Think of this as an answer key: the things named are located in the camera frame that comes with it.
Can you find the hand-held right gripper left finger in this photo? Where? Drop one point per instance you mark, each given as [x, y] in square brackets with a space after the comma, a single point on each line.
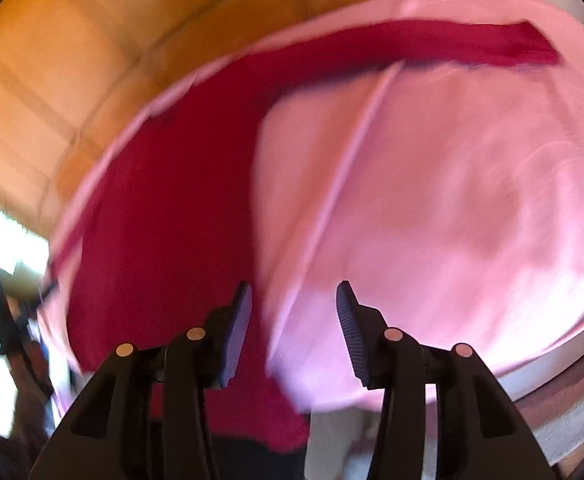
[236, 332]

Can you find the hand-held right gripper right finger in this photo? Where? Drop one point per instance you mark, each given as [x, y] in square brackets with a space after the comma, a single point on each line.
[350, 330]

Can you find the red garment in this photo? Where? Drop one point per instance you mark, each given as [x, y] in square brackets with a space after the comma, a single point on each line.
[172, 210]

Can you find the pink bed sheet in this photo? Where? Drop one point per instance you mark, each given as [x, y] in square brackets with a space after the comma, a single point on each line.
[447, 185]

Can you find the white mattress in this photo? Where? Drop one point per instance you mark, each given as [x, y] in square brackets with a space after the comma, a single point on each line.
[567, 355]

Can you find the dark blurred object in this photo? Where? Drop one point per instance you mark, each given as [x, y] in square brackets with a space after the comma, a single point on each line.
[7, 310]

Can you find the wooden wardrobe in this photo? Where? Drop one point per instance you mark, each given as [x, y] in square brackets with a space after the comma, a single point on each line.
[72, 70]

